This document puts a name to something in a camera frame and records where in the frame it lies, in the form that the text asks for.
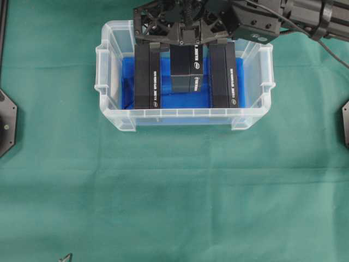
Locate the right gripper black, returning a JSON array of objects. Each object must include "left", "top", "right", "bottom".
[{"left": 133, "top": 1, "right": 240, "bottom": 51}]

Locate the black box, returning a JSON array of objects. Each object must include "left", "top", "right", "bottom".
[
  {"left": 170, "top": 45, "right": 203, "bottom": 76},
  {"left": 134, "top": 43, "right": 170, "bottom": 110},
  {"left": 209, "top": 42, "right": 239, "bottom": 109}
]

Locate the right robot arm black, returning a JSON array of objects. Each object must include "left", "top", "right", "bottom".
[{"left": 133, "top": 1, "right": 348, "bottom": 46}]

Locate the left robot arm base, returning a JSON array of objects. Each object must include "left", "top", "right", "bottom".
[{"left": 0, "top": 90, "right": 17, "bottom": 157}]

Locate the clear plastic storage case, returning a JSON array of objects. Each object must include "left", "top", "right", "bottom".
[{"left": 94, "top": 20, "right": 275, "bottom": 132}]

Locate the blue cloth liner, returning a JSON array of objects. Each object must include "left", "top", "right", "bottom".
[{"left": 122, "top": 56, "right": 244, "bottom": 109}]

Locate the green table cloth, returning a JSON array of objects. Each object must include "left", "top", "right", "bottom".
[{"left": 1, "top": 1, "right": 348, "bottom": 261}]

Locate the small dark pointed object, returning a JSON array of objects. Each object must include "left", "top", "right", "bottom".
[{"left": 58, "top": 246, "right": 73, "bottom": 262}]

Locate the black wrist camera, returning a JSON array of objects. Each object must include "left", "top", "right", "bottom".
[{"left": 232, "top": 1, "right": 282, "bottom": 44}]

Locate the black cable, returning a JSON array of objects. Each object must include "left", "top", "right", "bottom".
[{"left": 245, "top": 0, "right": 349, "bottom": 69}]

